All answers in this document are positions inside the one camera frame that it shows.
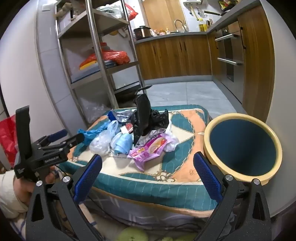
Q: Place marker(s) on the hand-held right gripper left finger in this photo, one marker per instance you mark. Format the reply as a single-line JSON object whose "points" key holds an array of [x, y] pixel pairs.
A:
{"points": [[89, 176]]}

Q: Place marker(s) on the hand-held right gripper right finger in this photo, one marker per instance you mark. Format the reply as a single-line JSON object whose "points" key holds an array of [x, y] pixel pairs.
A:
{"points": [[207, 178]]}

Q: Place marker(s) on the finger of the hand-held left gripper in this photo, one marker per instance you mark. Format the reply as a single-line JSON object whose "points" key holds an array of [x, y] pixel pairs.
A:
{"points": [[59, 134], [76, 138]]}

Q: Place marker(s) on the blue plastic bag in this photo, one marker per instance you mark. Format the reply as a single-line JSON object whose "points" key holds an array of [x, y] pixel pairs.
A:
{"points": [[89, 136]]}

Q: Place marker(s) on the clear plastic bag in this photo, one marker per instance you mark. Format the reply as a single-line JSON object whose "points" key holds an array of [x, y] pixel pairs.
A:
{"points": [[111, 10], [101, 141], [94, 111]]}

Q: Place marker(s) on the blue foil packet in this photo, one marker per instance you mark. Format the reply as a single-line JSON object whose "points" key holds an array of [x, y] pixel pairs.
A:
{"points": [[115, 114]]}

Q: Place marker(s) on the yellow rimmed teal waste bin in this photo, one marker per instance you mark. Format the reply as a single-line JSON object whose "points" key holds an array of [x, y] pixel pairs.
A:
{"points": [[242, 146]]}

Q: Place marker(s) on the white plastic bag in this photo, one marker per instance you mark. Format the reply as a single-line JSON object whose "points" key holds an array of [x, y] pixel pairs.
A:
{"points": [[172, 141]]}

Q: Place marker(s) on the black plastic bag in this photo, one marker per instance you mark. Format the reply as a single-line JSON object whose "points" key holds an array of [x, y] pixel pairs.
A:
{"points": [[143, 111]]}

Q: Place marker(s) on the person's left forearm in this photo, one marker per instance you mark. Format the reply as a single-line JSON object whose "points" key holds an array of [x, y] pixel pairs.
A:
{"points": [[7, 197]]}

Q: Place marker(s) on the person's left hand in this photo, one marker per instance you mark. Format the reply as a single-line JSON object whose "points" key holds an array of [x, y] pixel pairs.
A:
{"points": [[23, 188]]}

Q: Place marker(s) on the red plastic bag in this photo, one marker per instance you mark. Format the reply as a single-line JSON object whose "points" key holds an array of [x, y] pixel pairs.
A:
{"points": [[7, 136], [115, 56], [130, 11]]}

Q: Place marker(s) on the blue face mask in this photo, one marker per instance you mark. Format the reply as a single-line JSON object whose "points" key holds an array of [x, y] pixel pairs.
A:
{"points": [[121, 142]]}

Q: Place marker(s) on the small red white box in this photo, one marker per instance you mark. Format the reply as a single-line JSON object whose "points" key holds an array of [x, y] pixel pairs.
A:
{"points": [[126, 128]]}

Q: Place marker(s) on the teal orange patterned cushion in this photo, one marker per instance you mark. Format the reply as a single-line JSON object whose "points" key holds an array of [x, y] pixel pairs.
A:
{"points": [[185, 129]]}

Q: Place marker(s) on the pink snack wrapper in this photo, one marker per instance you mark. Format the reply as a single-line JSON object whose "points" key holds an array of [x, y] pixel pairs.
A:
{"points": [[150, 147]]}

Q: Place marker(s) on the blue plastic board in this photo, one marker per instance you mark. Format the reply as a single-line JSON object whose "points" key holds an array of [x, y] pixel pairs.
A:
{"points": [[87, 73]]}

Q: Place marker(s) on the green plush toy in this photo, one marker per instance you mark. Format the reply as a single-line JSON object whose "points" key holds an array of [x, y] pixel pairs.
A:
{"points": [[131, 234]]}

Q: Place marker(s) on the yellow plastic item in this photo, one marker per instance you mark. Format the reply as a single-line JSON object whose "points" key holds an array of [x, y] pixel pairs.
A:
{"points": [[86, 63]]}

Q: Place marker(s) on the metal shelf rack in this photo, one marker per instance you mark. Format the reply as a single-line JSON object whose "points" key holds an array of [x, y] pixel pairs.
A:
{"points": [[97, 46]]}

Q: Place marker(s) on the dark rice cooker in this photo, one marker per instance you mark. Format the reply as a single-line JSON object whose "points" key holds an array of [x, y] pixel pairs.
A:
{"points": [[142, 32]]}

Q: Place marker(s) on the wooden kitchen base cabinets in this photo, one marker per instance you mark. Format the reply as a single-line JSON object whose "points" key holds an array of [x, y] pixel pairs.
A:
{"points": [[173, 58]]}

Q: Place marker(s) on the built-in steel oven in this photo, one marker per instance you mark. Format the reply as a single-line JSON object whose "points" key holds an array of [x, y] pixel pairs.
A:
{"points": [[229, 53]]}

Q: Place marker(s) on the tall wooden cabinet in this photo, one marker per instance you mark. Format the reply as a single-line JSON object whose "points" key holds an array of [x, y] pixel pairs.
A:
{"points": [[254, 58]]}

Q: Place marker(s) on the yellow oil bottle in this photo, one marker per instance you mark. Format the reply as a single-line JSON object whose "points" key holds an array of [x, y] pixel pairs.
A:
{"points": [[203, 26]]}

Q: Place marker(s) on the wooden door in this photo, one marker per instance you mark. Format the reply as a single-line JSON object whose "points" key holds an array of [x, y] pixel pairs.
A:
{"points": [[164, 14]]}

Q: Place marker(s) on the metal kitchen faucet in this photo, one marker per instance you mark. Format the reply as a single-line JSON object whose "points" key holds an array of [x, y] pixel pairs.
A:
{"points": [[181, 23]]}

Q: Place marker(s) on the black frying pan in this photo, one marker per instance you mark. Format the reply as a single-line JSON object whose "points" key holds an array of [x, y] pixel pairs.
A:
{"points": [[217, 13]]}

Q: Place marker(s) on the white water heater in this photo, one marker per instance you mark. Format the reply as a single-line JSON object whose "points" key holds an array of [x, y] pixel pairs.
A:
{"points": [[192, 1]]}

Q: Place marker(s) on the white wall switch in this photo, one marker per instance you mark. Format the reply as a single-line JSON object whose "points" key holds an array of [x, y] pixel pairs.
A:
{"points": [[46, 8]]}

